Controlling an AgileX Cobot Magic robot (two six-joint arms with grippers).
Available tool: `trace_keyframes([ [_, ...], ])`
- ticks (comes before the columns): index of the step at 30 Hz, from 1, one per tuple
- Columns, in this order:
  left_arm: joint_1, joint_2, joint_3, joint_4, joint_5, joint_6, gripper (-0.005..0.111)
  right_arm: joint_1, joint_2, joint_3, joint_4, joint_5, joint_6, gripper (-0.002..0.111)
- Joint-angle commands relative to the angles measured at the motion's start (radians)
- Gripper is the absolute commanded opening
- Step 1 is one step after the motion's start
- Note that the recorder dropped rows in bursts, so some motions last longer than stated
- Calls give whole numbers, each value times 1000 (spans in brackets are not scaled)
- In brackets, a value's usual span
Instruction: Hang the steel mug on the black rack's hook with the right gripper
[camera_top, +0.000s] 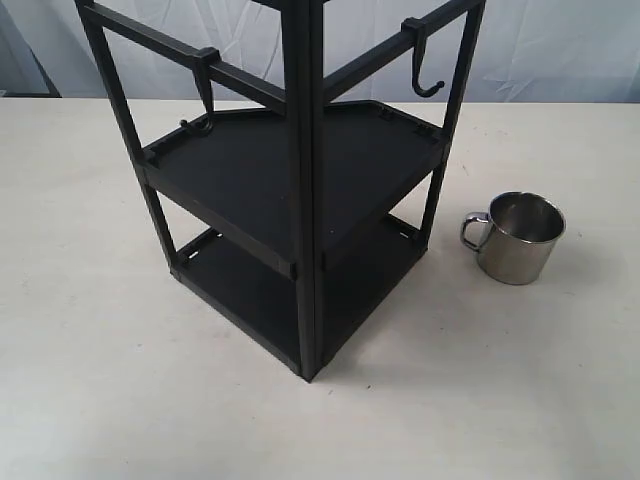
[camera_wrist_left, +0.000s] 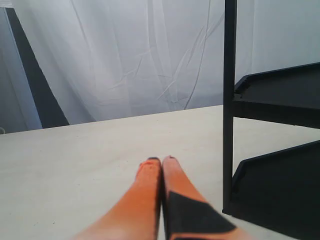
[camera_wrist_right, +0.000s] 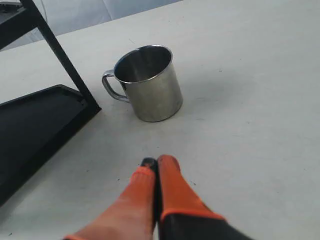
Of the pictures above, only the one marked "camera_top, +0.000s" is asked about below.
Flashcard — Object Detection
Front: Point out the stainless steel mug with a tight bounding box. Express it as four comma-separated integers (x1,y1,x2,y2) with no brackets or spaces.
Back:
459,191,566,285

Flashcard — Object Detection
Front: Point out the black plastic shelf rack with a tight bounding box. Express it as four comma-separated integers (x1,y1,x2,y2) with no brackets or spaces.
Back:
76,1,485,381

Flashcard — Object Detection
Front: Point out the black hook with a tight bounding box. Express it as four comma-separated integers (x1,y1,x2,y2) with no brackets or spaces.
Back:
401,17,445,98
180,47,221,137

